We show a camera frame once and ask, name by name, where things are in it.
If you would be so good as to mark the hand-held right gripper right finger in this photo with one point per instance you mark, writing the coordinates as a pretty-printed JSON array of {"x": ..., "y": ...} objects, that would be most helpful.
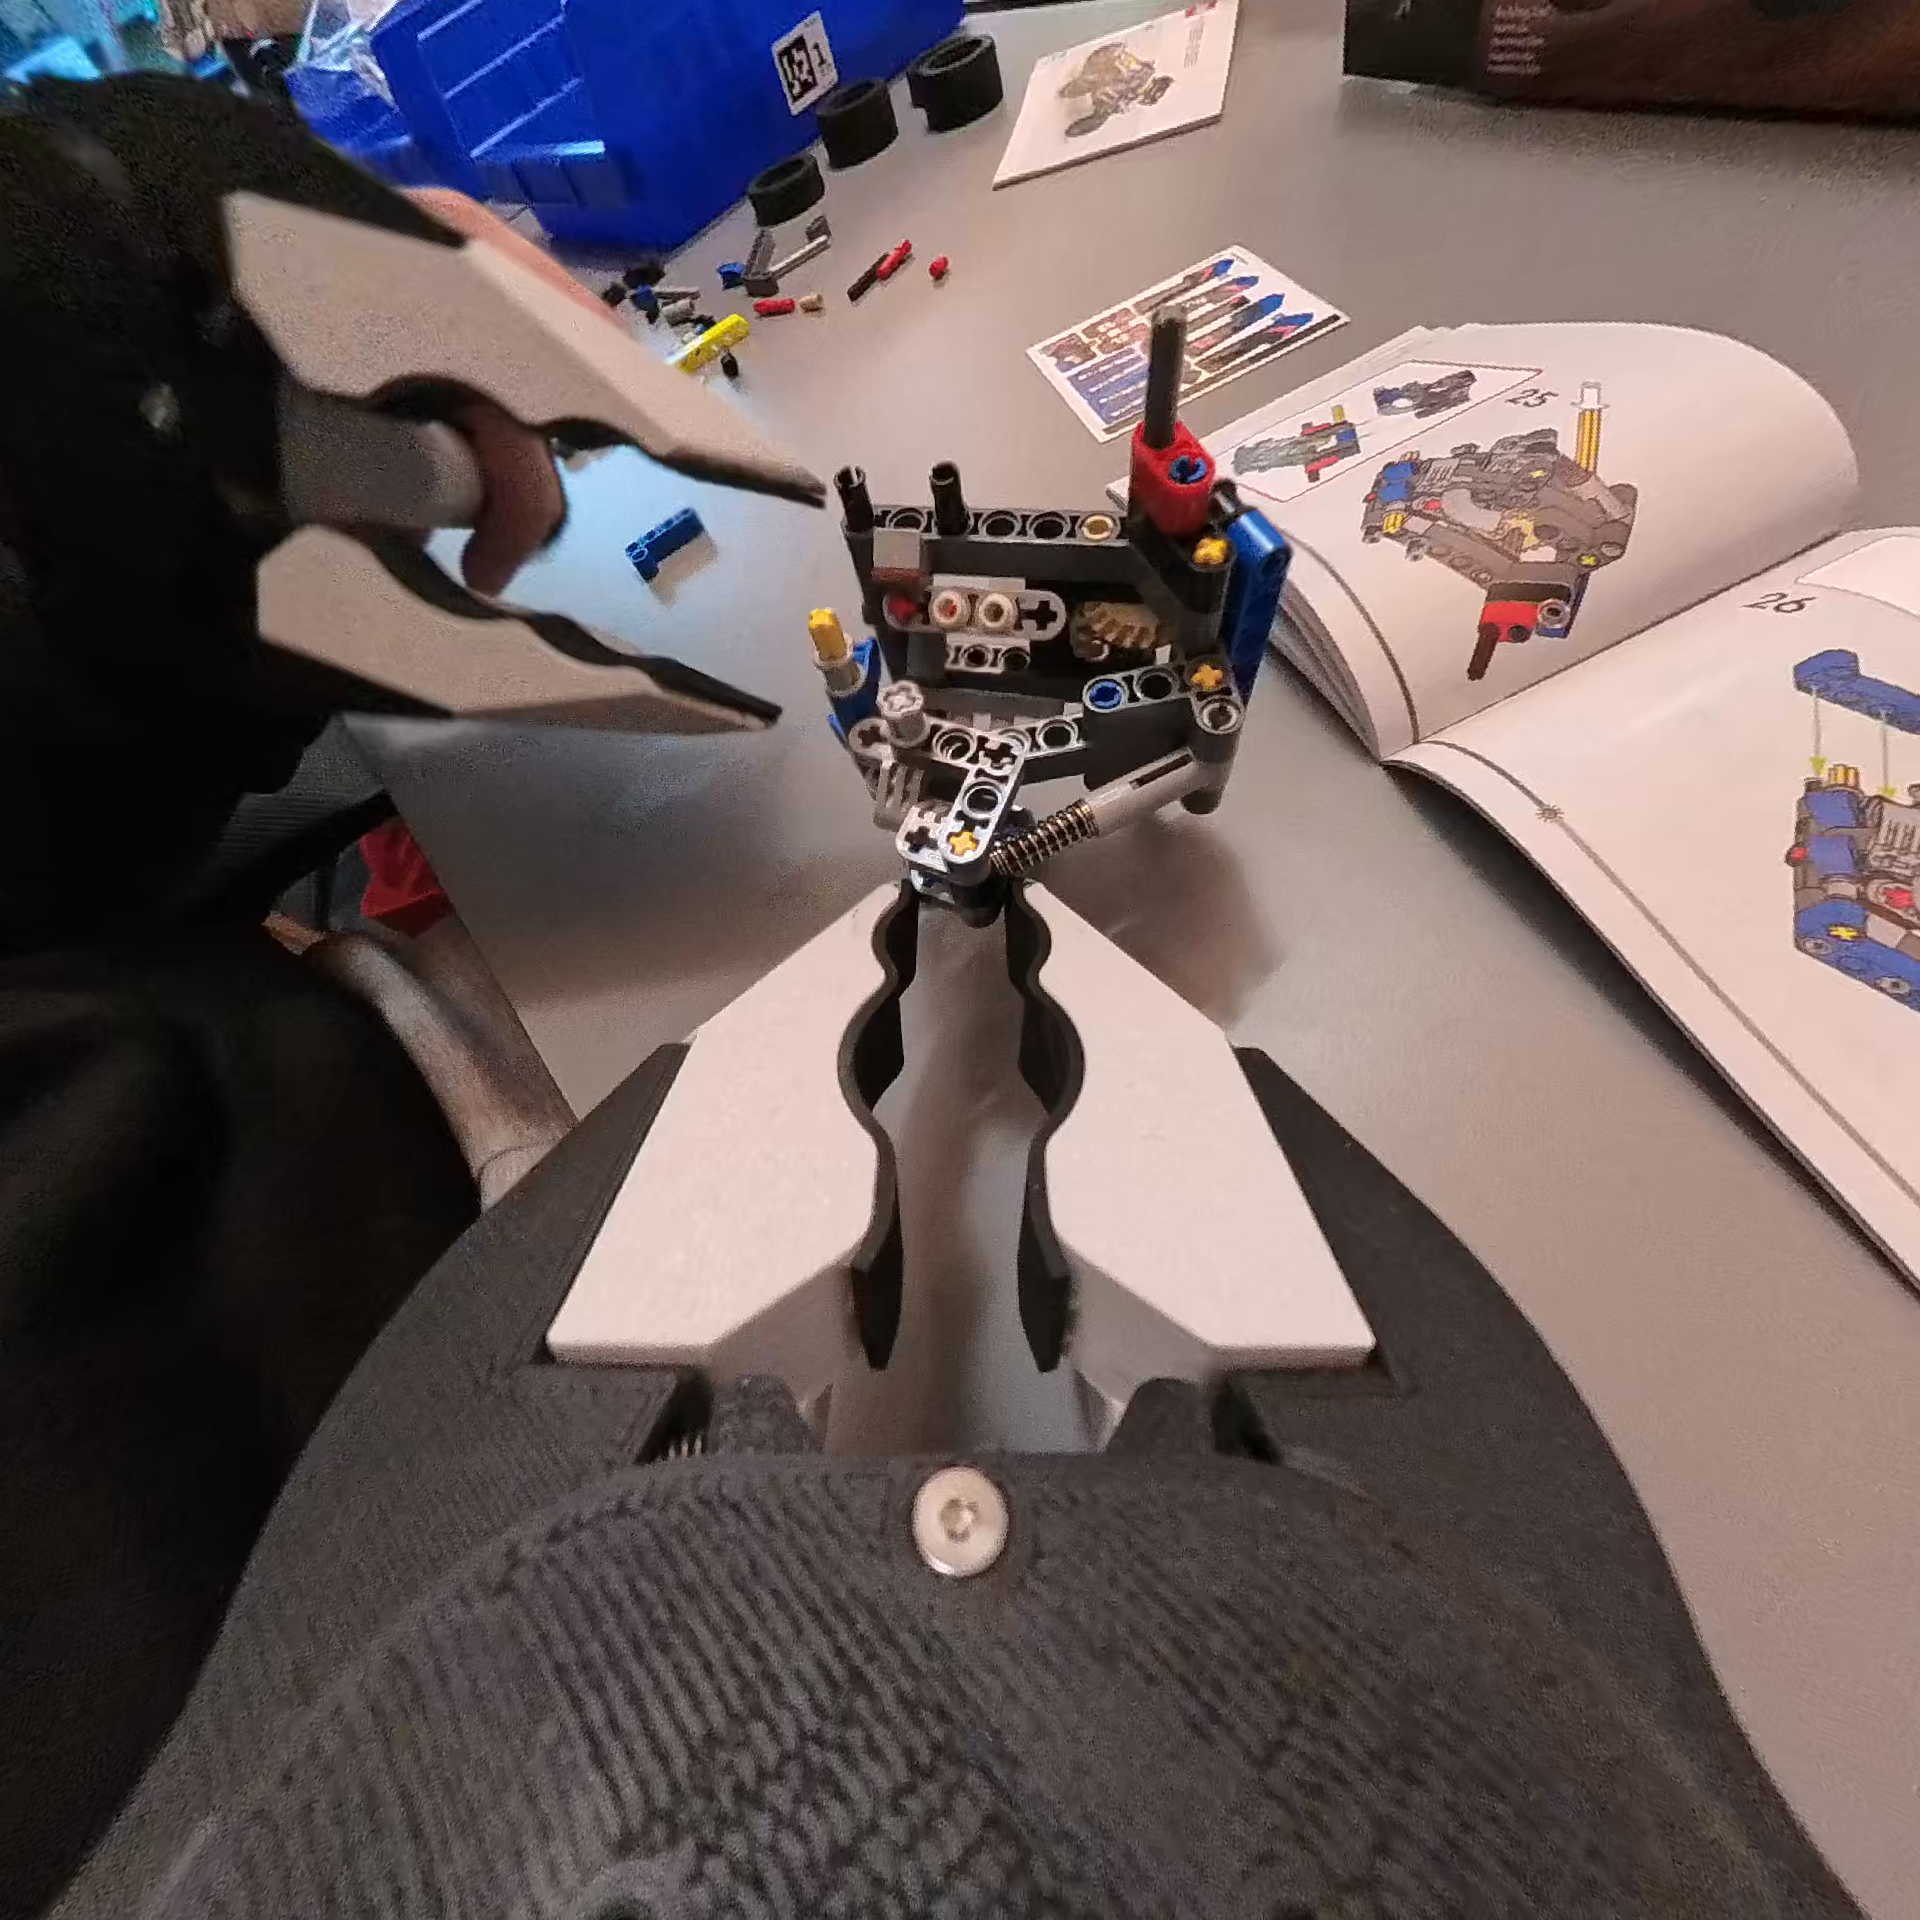
[{"x": 1200, "y": 1201}]

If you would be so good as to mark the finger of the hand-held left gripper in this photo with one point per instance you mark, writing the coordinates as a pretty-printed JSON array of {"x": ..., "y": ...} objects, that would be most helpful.
[
  {"x": 495, "y": 324},
  {"x": 420, "y": 645}
]

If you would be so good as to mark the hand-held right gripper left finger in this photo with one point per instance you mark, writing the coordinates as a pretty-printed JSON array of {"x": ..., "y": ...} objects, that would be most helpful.
[{"x": 721, "y": 1201}]

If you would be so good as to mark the thick blue angled lego beam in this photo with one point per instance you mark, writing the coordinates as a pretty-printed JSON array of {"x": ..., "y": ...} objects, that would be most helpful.
[{"x": 666, "y": 542}]

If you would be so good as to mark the partly built lego vehicle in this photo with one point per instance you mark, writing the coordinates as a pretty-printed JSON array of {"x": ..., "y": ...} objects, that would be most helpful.
[{"x": 1036, "y": 661}]

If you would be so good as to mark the scattered small lego pieces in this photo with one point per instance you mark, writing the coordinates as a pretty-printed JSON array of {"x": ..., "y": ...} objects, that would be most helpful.
[{"x": 710, "y": 345}]

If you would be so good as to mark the lego sticker sheet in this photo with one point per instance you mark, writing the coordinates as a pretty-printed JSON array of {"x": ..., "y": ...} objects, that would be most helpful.
[{"x": 1110, "y": 359}]

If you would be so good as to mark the open lego instruction booklet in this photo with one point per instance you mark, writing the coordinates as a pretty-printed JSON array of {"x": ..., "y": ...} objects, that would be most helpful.
[{"x": 1651, "y": 676}]

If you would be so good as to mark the lego set cardboard box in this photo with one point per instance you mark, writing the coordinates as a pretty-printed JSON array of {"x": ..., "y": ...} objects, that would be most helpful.
[{"x": 1651, "y": 60}]

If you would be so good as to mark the person's left hand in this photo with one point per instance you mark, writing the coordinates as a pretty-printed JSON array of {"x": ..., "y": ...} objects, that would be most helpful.
[{"x": 518, "y": 511}]

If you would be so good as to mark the blue storage bin white tag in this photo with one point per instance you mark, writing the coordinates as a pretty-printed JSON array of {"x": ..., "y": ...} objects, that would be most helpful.
[{"x": 599, "y": 107}]

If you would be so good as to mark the blue plastic storage bin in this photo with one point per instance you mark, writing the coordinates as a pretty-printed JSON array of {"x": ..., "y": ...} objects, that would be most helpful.
[{"x": 360, "y": 120}]

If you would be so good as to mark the thin closed instruction leaflet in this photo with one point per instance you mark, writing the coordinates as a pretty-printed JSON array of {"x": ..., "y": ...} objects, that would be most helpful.
[{"x": 1110, "y": 107}]

